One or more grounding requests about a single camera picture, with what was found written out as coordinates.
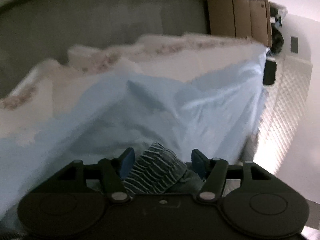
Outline dark grey-green trousers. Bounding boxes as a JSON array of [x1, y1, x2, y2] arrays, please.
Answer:
[[123, 142, 204, 195]]

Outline light blue bed sheet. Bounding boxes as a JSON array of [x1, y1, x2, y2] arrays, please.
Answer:
[[1, 43, 266, 231]]

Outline white quilted headboard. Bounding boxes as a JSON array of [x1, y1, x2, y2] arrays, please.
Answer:
[[241, 55, 313, 174]]

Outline black and blue bag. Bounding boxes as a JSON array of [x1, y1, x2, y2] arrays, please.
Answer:
[[263, 3, 287, 86]]

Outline white floral duvet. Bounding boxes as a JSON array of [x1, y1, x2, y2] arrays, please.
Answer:
[[1, 33, 267, 138]]

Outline brown wooden cabinet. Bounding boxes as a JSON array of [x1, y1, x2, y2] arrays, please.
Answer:
[[208, 0, 272, 47]]

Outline grey wall switch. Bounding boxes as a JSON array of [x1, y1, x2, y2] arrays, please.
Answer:
[[290, 36, 299, 54]]

